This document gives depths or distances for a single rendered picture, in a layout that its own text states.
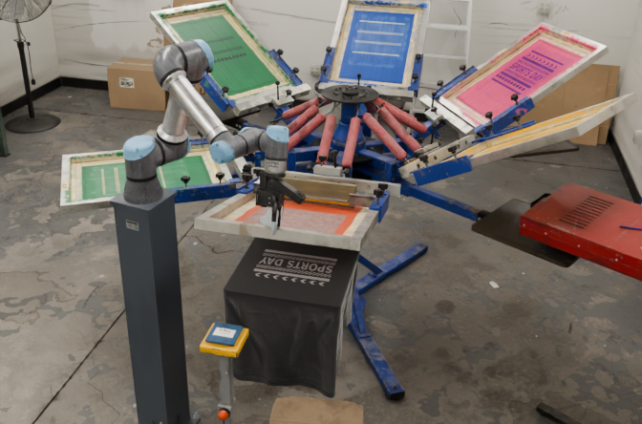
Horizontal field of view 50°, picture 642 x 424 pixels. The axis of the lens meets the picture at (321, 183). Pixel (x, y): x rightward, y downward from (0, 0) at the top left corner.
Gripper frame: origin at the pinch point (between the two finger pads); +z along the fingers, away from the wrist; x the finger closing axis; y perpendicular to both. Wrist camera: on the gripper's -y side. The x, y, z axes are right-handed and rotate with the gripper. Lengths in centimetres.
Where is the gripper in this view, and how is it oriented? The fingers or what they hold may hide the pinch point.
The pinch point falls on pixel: (276, 230)
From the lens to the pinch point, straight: 237.3
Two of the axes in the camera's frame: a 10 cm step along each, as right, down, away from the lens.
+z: -0.8, 9.8, 1.8
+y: -9.8, -1.2, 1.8
